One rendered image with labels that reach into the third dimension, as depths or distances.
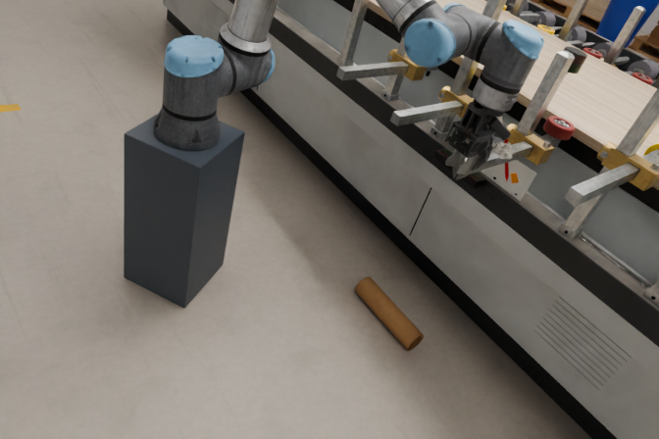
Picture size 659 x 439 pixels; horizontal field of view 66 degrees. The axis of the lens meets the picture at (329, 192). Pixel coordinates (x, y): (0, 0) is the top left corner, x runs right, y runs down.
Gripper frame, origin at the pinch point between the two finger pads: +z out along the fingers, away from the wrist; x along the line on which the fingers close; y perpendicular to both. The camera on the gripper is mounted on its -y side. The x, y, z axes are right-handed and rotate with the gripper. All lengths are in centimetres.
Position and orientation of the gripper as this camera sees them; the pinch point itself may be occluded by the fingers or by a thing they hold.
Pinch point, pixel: (459, 173)
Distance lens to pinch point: 128.6
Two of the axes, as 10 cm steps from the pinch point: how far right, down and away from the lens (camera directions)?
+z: -2.5, 7.8, 5.7
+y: -7.7, 1.9, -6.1
